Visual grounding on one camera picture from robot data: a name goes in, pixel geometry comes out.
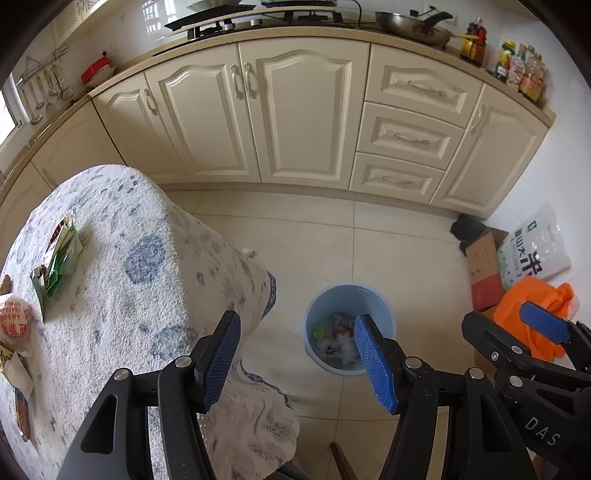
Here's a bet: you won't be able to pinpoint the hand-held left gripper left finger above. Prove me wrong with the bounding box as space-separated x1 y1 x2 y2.
58 310 242 480

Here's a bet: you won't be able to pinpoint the clear plastic bag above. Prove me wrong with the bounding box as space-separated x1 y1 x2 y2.
323 332 362 360

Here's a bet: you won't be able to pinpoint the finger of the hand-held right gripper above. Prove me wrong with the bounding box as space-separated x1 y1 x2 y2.
518 301 591 372
462 310 532 372

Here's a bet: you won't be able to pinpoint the black bag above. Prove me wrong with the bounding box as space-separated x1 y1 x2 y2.
450 213 486 253

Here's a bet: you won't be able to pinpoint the orange bag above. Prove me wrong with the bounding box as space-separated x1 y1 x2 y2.
492 276 578 363

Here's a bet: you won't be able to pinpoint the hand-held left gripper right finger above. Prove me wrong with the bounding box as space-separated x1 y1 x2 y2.
353 314 541 480

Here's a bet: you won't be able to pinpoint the metal utensil rail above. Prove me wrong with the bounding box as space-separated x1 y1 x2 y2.
21 45 71 78

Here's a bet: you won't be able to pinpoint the white bowl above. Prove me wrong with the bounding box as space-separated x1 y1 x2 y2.
85 67 119 87

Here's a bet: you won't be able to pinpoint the bread packet with red print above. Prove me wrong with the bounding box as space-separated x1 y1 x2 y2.
0 295 34 358

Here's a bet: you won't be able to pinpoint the blue white fluffy tablecloth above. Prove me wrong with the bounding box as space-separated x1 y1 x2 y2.
0 164 301 480

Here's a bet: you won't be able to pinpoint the black gas stove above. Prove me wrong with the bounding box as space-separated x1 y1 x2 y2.
164 0 346 41

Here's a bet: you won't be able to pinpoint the green white packet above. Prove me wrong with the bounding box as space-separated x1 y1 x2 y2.
30 249 75 324

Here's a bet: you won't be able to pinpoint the cardboard box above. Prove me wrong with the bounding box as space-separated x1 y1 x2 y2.
465 227 511 312

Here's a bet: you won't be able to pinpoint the amber oil bottle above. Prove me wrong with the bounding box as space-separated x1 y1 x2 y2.
519 52 548 103

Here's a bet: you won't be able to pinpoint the hanging metal utensil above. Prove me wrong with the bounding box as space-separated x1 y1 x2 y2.
34 74 50 110
58 66 75 101
46 69 64 101
18 79 43 126

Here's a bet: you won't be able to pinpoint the white rice bag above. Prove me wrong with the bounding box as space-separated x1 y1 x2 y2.
496 200 572 291

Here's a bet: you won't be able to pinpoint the blue plastic bin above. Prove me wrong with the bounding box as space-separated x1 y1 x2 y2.
302 282 397 376

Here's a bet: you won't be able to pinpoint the steel wok with black handle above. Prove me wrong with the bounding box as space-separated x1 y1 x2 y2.
375 10 480 47

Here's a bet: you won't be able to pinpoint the cream base cabinets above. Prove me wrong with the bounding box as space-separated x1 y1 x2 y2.
0 39 552 220

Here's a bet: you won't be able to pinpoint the beige kitchen countertop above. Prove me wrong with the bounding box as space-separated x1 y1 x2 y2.
0 21 557 185

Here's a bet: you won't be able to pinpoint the crumpled white paper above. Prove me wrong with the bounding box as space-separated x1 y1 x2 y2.
0 351 36 400

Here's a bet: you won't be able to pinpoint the cream lattice door cabinet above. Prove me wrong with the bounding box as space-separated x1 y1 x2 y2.
51 0 112 44

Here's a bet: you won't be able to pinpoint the red pot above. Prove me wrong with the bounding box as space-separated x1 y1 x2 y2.
82 54 114 80

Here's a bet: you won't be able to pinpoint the brown snack packet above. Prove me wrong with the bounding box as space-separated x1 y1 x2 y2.
14 387 33 443

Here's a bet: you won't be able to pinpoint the green labelled condiment bottle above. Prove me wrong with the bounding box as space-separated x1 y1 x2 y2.
496 39 518 82

